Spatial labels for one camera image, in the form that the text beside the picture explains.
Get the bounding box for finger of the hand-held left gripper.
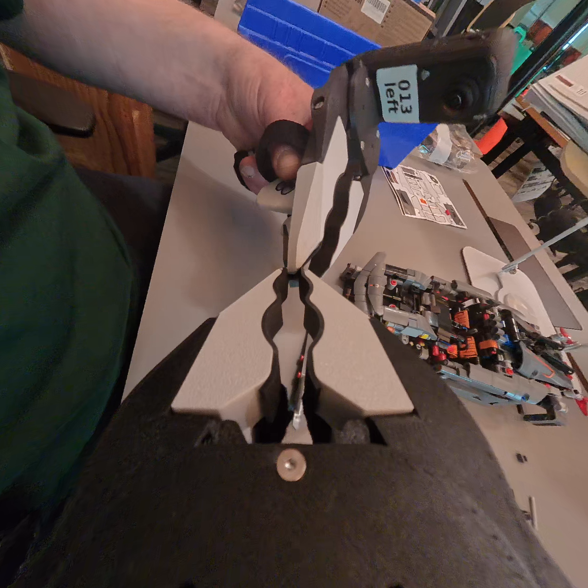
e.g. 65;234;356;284
281;116;353;270
310;176;367;279

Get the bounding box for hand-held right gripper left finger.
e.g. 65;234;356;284
171;268;291;420

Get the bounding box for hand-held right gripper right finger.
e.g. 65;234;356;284
299;268;415;420

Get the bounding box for long grey lego panel assembly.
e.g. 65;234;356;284
286;269;309;431

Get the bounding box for grey and orange lego car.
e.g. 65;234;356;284
339;252;588;427

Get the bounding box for small lego pieces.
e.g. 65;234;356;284
514;452;539;530

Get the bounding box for person's left forearm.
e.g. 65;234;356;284
0;0;239;138

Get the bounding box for person's left hand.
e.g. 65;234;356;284
216;43;319;193

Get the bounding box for brown cardboard box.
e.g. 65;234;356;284
317;0;437;47

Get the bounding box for white sticker sheet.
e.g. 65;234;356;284
382;164;468;229

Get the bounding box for clear plastic parts bag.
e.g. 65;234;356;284
416;124;482;174

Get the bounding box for orange traffic cone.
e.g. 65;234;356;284
474;117;509;157

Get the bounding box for open instruction booklet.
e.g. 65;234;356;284
521;55;588;152

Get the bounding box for blue plastic bin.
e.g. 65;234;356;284
237;0;438;169

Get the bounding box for white book stand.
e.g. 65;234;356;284
462;216;588;343

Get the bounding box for wooden column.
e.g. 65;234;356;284
0;43;157;179

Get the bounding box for person's torso in green shirt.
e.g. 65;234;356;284
0;0;141;501

